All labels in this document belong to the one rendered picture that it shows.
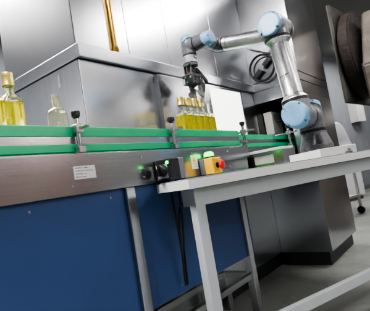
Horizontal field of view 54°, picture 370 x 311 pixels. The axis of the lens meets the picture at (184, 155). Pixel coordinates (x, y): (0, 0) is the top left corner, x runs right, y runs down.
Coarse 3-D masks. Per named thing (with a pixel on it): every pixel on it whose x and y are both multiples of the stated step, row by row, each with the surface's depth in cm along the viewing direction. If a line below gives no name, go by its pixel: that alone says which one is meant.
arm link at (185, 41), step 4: (184, 36) 192; (188, 36) 192; (192, 36) 193; (180, 40) 194; (184, 40) 192; (188, 40) 191; (180, 44) 195; (184, 44) 192; (188, 44) 191; (184, 48) 192; (188, 48) 192; (192, 48) 191; (184, 52) 193; (188, 52) 192; (192, 52) 192
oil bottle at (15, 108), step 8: (8, 72) 111; (8, 80) 111; (8, 88) 111; (8, 96) 109; (16, 96) 111; (8, 104) 108; (16, 104) 110; (8, 112) 108; (16, 112) 110; (24, 112) 112; (8, 120) 108; (16, 120) 109; (24, 120) 111
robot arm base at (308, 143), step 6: (300, 132) 170; (306, 132) 166; (312, 132) 165; (318, 132) 164; (324, 132) 165; (306, 138) 166; (312, 138) 164; (318, 138) 163; (324, 138) 163; (300, 144) 172; (306, 144) 165; (312, 144) 163; (318, 144) 162; (324, 144) 162; (330, 144) 163; (300, 150) 169; (306, 150) 165; (312, 150) 163
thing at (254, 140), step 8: (240, 136) 215; (248, 136) 223; (256, 136) 232; (264, 136) 241; (272, 136) 251; (280, 136) 263; (240, 144) 213; (248, 144) 221; (256, 144) 230; (264, 144) 239; (272, 144) 249; (280, 144) 260
